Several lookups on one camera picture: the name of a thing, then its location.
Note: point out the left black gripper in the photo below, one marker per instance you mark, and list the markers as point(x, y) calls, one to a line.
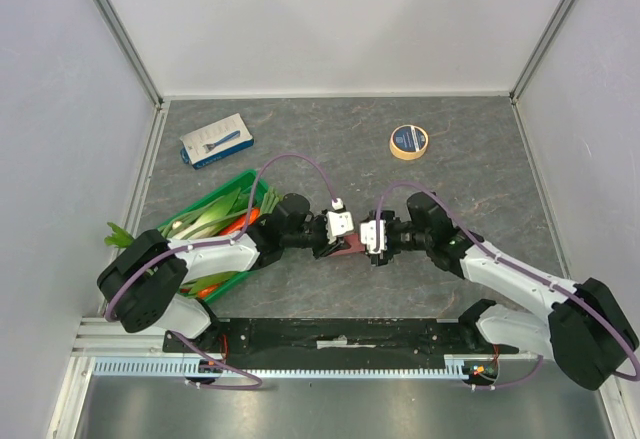
point(324, 250)

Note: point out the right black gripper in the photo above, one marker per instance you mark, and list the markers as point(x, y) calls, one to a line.
point(382, 255)

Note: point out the pink paper box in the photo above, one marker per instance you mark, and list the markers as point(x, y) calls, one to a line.
point(356, 246)

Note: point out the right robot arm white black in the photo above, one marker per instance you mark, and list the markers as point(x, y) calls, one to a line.
point(579, 326)

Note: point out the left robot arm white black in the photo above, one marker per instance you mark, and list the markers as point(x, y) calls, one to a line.
point(142, 285)

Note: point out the blue white razor box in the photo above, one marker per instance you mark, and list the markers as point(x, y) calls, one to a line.
point(215, 141)

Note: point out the green bean bundle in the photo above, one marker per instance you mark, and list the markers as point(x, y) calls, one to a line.
point(270, 200)

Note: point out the masking tape roll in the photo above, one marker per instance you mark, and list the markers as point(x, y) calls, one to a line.
point(408, 142)

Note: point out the orange toy carrot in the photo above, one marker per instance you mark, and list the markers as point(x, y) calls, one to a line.
point(245, 219)

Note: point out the green plastic basket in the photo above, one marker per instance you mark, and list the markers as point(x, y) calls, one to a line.
point(212, 287)

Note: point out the green toy leek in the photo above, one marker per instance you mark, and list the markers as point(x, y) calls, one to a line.
point(207, 221)

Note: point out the green leafy toy vegetable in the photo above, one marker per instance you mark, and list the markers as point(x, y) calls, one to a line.
point(119, 237)

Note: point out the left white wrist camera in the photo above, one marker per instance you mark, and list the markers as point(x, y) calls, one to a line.
point(339, 221)

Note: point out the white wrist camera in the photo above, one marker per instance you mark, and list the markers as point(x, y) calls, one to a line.
point(339, 221)
point(372, 236)

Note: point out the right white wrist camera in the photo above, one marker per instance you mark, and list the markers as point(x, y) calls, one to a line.
point(372, 236)

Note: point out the grey slotted cable duct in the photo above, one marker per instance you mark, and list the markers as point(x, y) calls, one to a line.
point(194, 368)

